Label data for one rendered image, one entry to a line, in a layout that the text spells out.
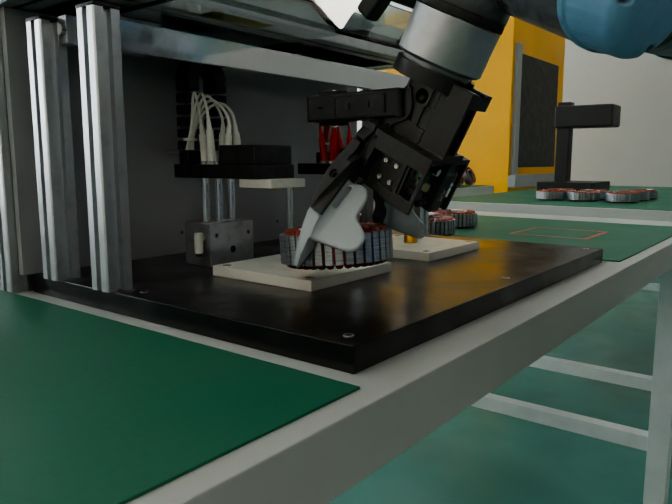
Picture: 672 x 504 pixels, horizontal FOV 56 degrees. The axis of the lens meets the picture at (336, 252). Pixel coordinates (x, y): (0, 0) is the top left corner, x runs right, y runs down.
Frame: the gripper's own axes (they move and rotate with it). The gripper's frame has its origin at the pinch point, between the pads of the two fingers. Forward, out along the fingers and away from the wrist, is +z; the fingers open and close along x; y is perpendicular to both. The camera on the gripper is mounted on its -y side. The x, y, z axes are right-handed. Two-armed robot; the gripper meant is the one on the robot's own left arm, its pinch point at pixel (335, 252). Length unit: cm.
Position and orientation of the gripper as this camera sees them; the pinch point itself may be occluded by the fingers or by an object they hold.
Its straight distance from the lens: 62.9
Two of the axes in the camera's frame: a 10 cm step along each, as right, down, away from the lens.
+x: 6.1, -1.2, 7.8
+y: 7.1, 5.3, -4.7
